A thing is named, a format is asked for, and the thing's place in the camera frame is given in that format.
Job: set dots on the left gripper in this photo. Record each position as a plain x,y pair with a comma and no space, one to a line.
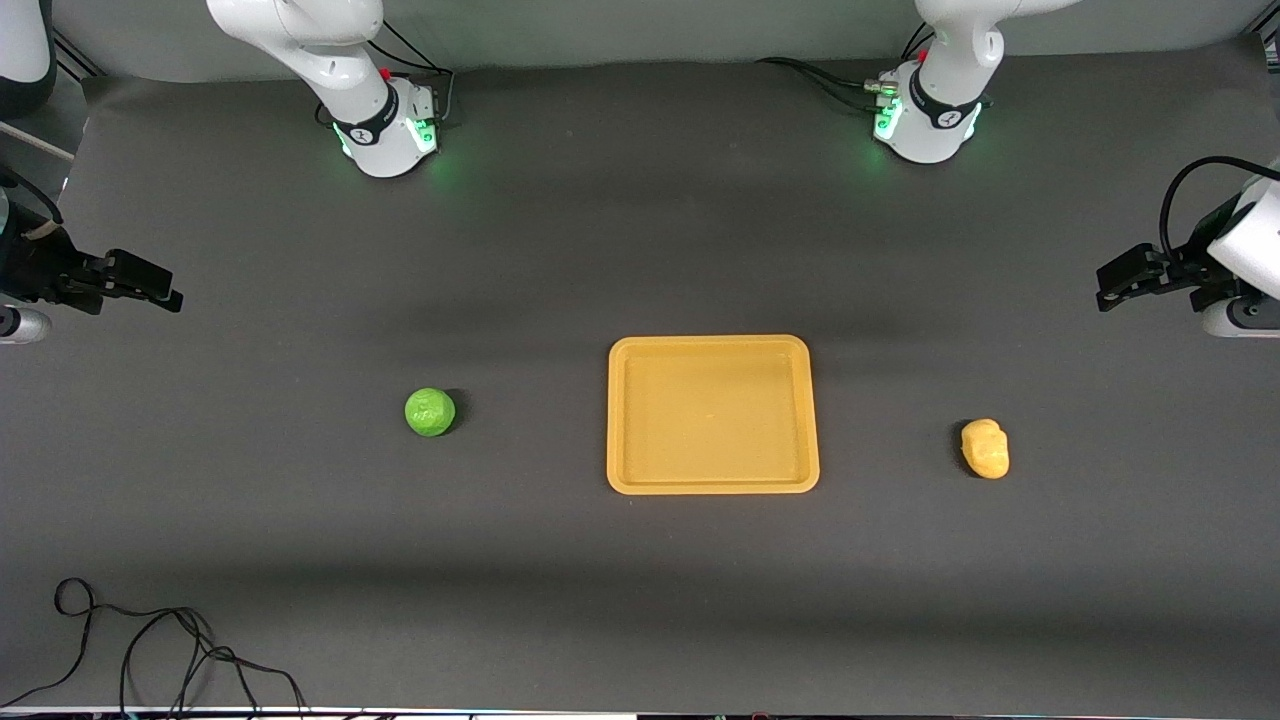
1192,270

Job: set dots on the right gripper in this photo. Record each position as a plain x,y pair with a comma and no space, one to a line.
40,268

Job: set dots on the yellow potato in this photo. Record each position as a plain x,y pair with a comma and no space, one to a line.
986,450

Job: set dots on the green apple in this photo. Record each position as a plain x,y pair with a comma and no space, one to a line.
430,412

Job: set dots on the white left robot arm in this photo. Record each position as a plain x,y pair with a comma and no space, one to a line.
950,60

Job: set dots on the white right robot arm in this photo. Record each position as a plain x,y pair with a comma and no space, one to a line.
330,60

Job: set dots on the yellow plastic tray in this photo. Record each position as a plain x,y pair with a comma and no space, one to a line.
710,420

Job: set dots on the thin white rod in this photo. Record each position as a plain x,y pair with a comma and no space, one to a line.
40,142

